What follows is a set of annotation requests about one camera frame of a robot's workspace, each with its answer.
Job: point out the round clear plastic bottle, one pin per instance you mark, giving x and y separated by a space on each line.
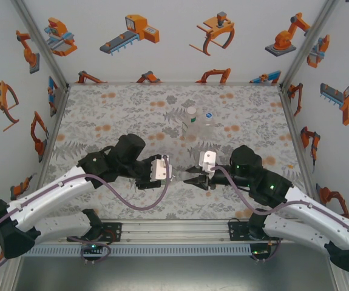
208 125

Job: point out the tall clear bottle white label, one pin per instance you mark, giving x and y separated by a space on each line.
192 121

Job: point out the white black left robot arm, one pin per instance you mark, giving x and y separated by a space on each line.
56 191

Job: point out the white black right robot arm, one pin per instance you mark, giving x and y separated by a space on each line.
313 209

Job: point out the floral patterned table cover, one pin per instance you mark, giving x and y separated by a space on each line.
238 106

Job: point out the circuit board with green light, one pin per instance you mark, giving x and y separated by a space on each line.
260 252
91 247

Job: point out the grey metal panel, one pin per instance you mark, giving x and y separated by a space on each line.
177 274

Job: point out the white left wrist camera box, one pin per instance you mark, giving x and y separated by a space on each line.
159 169

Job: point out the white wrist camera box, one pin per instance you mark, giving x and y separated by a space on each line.
159 169
207 159

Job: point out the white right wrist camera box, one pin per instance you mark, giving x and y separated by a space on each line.
207 159

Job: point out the aluminium front rail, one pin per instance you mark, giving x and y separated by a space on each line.
177 230

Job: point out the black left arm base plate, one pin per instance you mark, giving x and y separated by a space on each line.
113 232

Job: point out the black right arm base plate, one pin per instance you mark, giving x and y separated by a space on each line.
238 232

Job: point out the aluminium side rail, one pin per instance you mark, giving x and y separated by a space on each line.
55 121
294 127

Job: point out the aluminium back rail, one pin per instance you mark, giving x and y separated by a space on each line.
174 83

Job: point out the aluminium frame post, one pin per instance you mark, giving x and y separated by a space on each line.
7 276
42 42
345 283
309 42

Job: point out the aluminium lower frame post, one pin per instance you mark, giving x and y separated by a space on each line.
345 283
7 276

